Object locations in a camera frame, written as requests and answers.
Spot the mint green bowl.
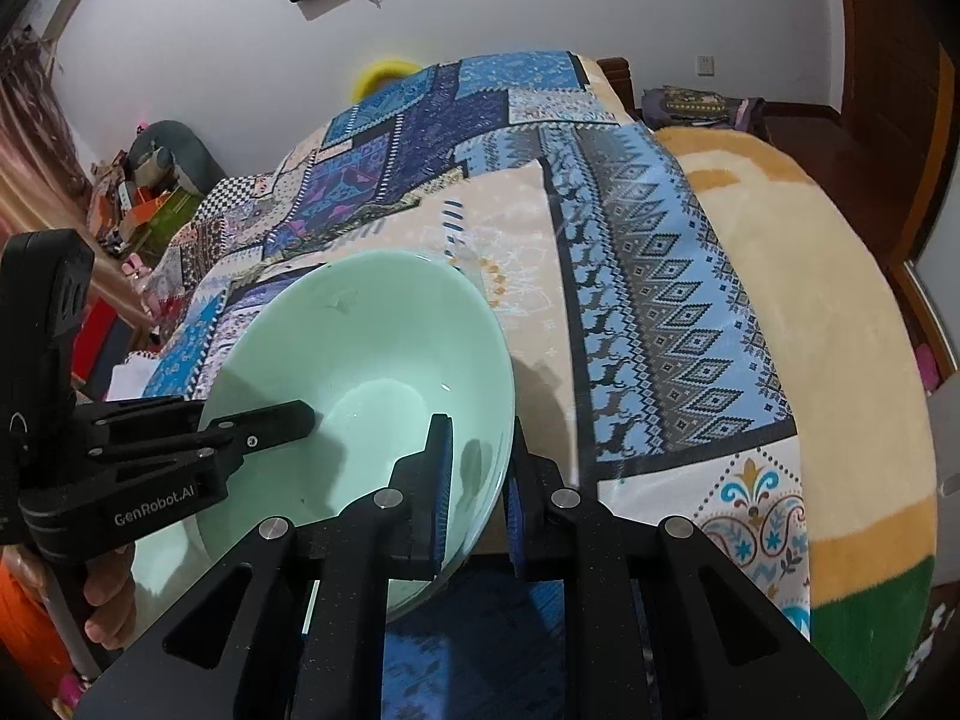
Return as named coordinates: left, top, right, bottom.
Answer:
left=132, top=249, right=516, bottom=631

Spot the person's left hand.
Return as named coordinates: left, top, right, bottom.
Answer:
left=83, top=544, right=137, bottom=650

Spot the red box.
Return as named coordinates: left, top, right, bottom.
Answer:
left=71, top=298, right=119, bottom=382

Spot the blue patchwork tablecloth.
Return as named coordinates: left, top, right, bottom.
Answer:
left=141, top=49, right=815, bottom=720

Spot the pink rabbit toy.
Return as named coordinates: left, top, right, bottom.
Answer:
left=121, top=252, right=153, bottom=294

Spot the green box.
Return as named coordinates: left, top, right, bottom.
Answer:
left=143, top=188, right=203, bottom=252

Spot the grey-green stuffed cushion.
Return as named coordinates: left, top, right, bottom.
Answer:
left=127, top=121, right=226, bottom=195

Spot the pink patterned curtain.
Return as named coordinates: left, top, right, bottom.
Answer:
left=2, top=32, right=149, bottom=327

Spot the cream and green fleece blanket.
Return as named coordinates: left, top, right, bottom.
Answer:
left=658, top=127, right=937, bottom=718

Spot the yellow round object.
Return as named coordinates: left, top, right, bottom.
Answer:
left=350, top=59, right=421, bottom=104

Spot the pink slipper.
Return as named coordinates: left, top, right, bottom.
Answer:
left=914, top=343, right=940, bottom=394

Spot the wooden door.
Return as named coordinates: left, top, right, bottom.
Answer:
left=841, top=0, right=958, bottom=270

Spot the white appliance with handle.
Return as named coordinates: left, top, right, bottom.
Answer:
left=928, top=377, right=960, bottom=515

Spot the wall socket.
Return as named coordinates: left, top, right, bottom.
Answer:
left=695, top=55, right=715, bottom=76

